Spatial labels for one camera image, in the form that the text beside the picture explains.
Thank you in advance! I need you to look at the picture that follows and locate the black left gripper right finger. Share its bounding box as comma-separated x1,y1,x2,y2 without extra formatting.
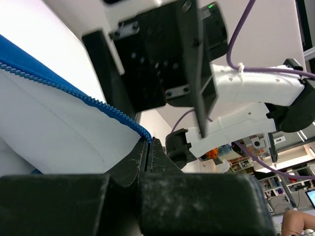
139,139,276,236

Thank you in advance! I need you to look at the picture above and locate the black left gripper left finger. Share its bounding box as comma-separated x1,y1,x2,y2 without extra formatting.
0,140,148,236

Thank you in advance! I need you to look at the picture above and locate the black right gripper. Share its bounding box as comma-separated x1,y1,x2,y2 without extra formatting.
82,0,228,138

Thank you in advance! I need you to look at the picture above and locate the blue zip-up vest jacket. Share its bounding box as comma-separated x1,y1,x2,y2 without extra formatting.
0,37,152,176

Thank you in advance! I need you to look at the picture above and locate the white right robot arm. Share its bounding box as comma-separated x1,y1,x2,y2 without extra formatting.
82,0,315,162

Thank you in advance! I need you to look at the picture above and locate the person's bare leg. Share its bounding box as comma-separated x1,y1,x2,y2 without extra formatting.
281,210,315,236

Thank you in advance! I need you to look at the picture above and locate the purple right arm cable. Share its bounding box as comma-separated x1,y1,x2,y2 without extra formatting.
171,0,315,180

